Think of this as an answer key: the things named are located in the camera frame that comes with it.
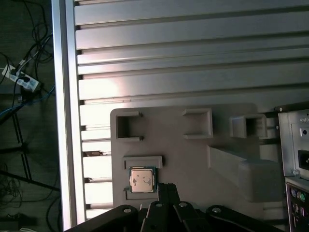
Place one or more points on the grey power supply unit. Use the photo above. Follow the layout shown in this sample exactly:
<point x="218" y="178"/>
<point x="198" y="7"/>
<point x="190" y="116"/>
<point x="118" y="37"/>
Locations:
<point x="295" y="142"/>

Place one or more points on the black stand legs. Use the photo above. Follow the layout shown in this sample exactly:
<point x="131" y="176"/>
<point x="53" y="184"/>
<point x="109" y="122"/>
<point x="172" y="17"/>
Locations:
<point x="23" y="154"/>

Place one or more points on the grey parts rack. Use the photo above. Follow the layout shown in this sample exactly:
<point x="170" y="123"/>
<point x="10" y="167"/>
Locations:
<point x="173" y="149"/>

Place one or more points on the white power strip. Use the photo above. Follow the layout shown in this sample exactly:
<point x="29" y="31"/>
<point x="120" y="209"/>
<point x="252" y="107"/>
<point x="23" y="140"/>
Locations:
<point x="21" y="78"/>

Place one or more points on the silver green CPU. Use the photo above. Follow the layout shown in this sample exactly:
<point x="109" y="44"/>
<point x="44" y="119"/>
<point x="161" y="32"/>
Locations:
<point x="142" y="180"/>

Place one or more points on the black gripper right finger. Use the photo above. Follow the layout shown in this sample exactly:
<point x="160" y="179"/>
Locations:
<point x="183" y="217"/>

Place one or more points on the black open PC case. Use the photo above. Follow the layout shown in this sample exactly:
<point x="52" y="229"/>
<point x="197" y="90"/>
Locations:
<point x="286" y="145"/>

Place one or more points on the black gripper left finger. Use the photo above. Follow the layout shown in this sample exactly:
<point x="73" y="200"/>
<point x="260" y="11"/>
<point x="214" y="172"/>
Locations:
<point x="154" y="217"/>

